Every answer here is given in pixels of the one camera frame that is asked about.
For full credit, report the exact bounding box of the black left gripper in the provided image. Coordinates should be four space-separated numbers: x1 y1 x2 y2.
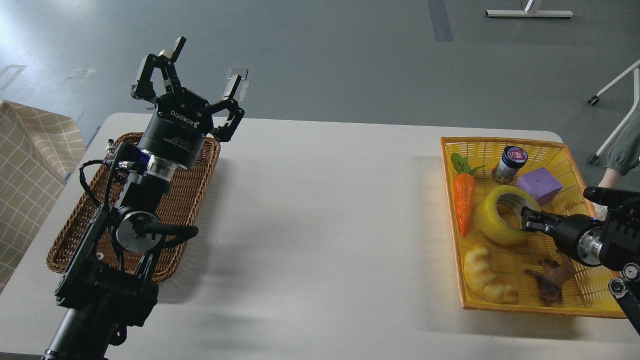
131 36 246 171

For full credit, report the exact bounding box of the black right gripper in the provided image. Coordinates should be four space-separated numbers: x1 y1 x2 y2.
520 207 602 261

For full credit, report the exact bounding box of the yellow tape roll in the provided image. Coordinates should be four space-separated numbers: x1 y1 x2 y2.
475 184 541 246

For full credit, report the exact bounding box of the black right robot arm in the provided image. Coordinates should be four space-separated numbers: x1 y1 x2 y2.
520 186 640 331

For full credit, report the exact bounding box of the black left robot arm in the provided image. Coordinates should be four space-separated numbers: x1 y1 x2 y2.
42 36 247 360

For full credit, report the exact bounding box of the purple foam block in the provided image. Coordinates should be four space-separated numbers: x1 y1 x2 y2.
515 167 564 207

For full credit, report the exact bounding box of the yellow plastic basket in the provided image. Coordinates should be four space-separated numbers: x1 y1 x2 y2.
439 136 626 319

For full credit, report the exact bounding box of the brown toy animal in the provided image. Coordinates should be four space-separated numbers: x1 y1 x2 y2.
523 253 576 307

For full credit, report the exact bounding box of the small dark jar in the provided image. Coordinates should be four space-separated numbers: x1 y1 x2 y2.
492 145 529 185

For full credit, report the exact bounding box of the yellow toy croissant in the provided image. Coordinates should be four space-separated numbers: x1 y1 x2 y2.
462 243 519 305

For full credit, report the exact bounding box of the orange toy carrot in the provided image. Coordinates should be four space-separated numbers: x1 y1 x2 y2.
450 152 485 237

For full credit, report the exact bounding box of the brown wicker basket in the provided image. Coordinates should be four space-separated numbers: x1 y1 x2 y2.
45 132 221 282

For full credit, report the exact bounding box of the person in grey clothes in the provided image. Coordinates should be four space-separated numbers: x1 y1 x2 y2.
598 112 640 189

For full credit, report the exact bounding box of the beige checkered cloth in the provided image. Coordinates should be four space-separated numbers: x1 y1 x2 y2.
0 99 86 289

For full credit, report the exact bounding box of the white stand base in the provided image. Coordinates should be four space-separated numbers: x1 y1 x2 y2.
485 0 574 19

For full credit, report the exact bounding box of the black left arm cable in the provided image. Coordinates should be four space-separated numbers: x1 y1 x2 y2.
78 159 126 261

